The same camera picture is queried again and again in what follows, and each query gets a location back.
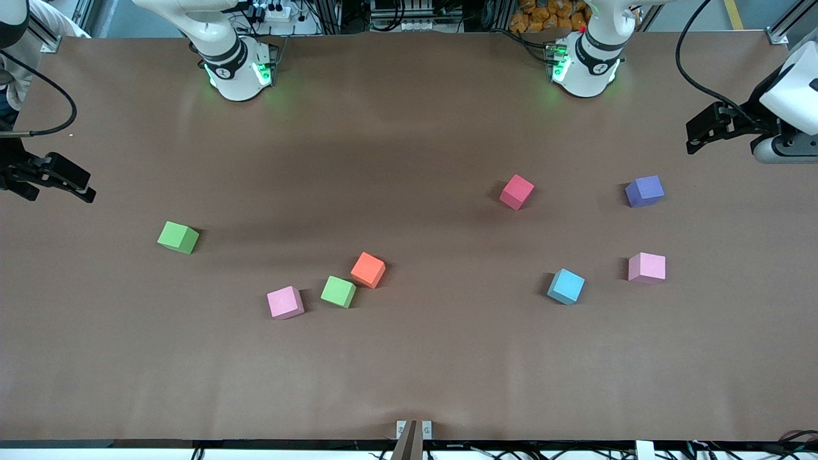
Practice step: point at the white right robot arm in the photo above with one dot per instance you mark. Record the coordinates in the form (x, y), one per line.
(236, 76)

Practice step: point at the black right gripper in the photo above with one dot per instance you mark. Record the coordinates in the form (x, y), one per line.
(11, 167)

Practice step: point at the orange foam cube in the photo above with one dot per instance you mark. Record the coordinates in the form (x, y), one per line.
(368, 269)

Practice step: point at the electrical control unit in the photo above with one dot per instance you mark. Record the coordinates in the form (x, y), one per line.
(397, 25)

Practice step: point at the purple foam cube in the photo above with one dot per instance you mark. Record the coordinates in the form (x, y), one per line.
(644, 191)

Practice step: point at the white tag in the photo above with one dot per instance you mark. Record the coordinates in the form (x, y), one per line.
(645, 450)

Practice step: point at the silver aluminium frame profile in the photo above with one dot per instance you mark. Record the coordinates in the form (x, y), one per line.
(777, 37)
(48, 39)

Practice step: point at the pile of orange objects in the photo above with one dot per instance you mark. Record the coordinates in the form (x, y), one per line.
(543, 16)

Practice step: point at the green foam cube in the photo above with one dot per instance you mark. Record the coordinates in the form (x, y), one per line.
(338, 292)
(177, 237)

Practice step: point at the brown camera pole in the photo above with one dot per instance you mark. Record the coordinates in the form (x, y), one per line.
(409, 447)

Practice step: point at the white power strip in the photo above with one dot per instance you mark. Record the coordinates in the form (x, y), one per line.
(276, 11)

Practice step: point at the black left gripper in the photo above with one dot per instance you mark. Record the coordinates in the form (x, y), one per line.
(749, 123)

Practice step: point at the blue foam cube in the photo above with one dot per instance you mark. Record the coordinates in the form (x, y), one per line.
(565, 286)

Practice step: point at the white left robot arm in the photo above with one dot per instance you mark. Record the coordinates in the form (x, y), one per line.
(585, 70)

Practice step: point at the pink foam cube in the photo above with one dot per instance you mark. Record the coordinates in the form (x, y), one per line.
(285, 303)
(647, 268)

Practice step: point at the red foam cube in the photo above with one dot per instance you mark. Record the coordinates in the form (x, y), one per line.
(516, 191)

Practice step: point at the silver mounting plate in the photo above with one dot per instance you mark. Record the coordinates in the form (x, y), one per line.
(427, 429)

